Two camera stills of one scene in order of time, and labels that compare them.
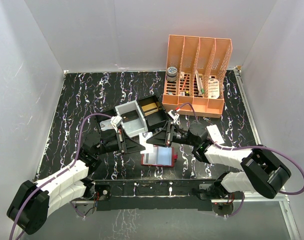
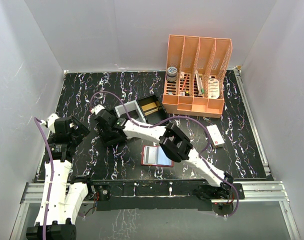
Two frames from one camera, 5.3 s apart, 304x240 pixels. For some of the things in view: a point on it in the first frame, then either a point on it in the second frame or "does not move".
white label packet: x=213 y=88 does not move
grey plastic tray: x=134 y=122 does not move
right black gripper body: x=169 y=135 → x=108 y=136
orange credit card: x=149 y=108 does not move
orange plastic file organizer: x=193 y=83 does not move
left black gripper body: x=121 y=142 → x=79 y=125
